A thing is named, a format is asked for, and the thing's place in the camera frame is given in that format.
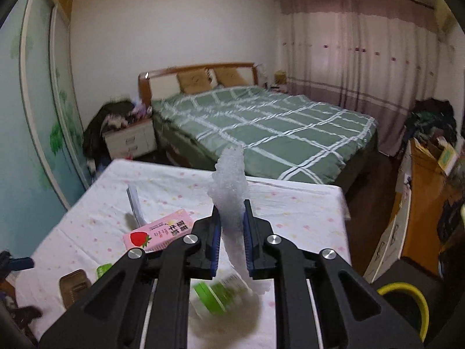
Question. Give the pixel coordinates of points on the tissue box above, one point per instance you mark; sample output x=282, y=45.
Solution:
x=279, y=77

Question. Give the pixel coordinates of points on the green plastic bottle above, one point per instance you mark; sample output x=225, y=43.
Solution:
x=214, y=292

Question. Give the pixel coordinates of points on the pile of dark clothes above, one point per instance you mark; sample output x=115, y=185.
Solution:
x=432, y=120

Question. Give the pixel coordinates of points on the white dotted tablecloth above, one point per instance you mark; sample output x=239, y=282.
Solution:
x=290, y=207

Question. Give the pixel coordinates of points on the brown pillow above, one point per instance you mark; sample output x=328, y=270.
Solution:
x=194, y=80
x=230, y=76

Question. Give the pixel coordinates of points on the wooden bed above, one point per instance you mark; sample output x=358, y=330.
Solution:
x=160, y=80

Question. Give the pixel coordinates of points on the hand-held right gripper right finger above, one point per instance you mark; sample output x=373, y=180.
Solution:
x=248, y=247

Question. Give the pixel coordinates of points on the white crinkled plastic wrap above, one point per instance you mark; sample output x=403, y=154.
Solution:
x=230, y=189

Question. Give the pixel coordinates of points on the open cardboard box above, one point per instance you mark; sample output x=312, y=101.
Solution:
x=445, y=158

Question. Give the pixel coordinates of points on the yellow-rimmed dark trash bin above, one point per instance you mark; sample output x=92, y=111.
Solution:
x=417, y=294

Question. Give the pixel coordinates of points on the pink and white curtain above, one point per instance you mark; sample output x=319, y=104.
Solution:
x=345, y=51

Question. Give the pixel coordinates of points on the green plaid quilt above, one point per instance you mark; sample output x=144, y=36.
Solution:
x=272, y=127

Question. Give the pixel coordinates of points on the drink carton with flap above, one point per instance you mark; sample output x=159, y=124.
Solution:
x=160, y=234

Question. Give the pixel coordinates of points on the white nightstand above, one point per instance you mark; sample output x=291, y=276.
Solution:
x=129, y=140

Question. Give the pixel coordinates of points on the brown plastic tray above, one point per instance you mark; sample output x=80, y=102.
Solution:
x=74, y=287

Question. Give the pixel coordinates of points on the wall air conditioner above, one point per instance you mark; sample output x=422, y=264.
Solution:
x=442, y=20

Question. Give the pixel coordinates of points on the sliding wardrobe doors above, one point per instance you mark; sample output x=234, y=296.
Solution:
x=36, y=116

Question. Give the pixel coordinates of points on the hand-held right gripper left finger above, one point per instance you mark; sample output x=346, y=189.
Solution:
x=216, y=247

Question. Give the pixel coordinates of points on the small green can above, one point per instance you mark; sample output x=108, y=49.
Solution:
x=103, y=269

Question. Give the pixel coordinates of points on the pile of small clothes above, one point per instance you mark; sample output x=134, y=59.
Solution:
x=136, y=111

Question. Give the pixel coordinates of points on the dark jacket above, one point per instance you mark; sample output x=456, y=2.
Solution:
x=94, y=131

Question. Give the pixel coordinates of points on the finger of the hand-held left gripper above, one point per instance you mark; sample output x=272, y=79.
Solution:
x=21, y=261

